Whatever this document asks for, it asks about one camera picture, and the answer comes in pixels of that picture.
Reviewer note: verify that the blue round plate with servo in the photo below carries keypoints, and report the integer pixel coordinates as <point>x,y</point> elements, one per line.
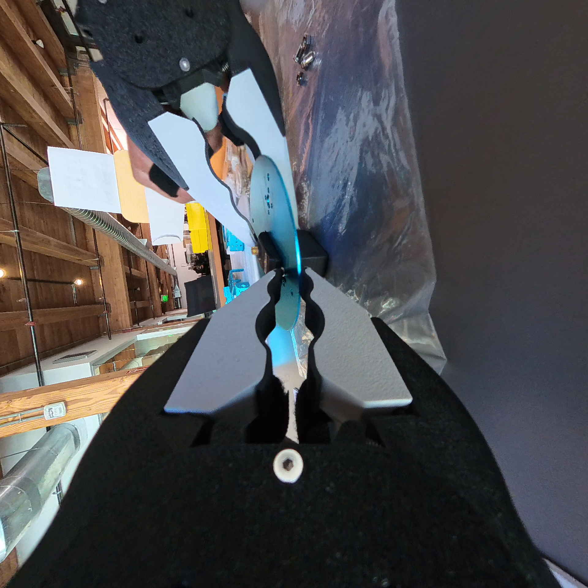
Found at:
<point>271,197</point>

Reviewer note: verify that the small metal screw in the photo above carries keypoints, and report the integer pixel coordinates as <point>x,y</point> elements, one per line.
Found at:
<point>302,78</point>
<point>307,42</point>
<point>307,59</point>

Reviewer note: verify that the curved white hanging panel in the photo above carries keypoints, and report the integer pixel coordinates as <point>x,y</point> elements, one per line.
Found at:
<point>165,225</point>

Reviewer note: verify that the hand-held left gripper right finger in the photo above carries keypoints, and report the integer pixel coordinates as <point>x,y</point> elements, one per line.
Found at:
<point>363,363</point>

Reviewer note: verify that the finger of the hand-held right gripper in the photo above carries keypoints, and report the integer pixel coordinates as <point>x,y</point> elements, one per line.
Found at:
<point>183,147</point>
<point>257,110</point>

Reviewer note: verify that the black screen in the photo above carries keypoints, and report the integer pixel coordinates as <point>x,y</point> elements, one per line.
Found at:
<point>200,298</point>

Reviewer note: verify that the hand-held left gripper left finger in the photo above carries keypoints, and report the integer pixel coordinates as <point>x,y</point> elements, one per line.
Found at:
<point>216,363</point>

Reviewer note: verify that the large silver duct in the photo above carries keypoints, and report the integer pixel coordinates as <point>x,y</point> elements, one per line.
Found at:
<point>32,482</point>

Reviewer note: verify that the wooden beam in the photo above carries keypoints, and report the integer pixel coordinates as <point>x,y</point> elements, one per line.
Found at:
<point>82,397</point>

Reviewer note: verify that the blue long-armed bracket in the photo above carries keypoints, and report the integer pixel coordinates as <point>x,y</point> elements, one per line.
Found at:
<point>233,241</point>

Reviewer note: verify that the flexible silver duct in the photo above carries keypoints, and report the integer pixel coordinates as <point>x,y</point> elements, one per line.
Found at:
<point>115,229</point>

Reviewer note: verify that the person's right hand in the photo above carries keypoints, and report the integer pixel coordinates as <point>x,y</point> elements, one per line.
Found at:
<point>140,167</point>

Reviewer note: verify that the clear plastic bag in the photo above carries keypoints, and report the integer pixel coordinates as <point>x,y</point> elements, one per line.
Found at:
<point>367,183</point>

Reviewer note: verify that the blue U-shaped servo bracket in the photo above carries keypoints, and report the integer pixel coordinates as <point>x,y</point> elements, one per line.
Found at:
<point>236,290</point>

